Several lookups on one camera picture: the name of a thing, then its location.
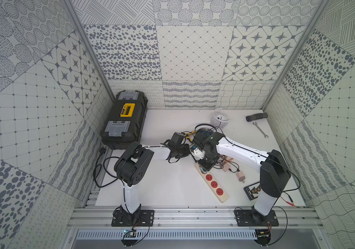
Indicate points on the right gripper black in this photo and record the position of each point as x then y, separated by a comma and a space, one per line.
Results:
207, 167

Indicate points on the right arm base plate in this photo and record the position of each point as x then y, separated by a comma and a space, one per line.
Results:
251, 218

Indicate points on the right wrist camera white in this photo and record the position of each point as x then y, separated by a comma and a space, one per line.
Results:
196, 152

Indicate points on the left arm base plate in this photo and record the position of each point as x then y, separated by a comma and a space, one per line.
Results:
132, 218

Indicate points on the navy blue desk fan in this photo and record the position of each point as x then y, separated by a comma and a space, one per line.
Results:
204, 130

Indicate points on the beige red power strip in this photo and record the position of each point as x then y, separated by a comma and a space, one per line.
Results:
213, 184

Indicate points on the black drill bit case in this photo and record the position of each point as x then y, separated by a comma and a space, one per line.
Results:
252, 191

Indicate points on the teal USB charger plug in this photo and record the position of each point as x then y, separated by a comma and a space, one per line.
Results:
203, 170

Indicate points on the brown pink USB charger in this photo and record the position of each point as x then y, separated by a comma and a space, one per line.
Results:
226, 167

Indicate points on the silver wrench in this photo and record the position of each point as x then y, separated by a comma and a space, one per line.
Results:
260, 130

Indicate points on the light pink USB charger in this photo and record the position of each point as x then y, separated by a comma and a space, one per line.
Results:
241, 177

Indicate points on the yellow black pliers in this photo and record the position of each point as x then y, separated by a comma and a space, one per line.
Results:
188, 134

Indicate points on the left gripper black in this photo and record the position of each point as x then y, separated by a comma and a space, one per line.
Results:
183, 149

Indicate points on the aluminium mounting rail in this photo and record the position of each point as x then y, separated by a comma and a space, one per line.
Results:
189, 223

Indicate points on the black yellow toolbox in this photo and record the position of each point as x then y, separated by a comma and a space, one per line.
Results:
125, 121

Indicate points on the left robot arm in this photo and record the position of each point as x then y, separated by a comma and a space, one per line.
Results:
134, 162

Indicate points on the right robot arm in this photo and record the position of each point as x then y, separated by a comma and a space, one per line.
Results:
271, 166

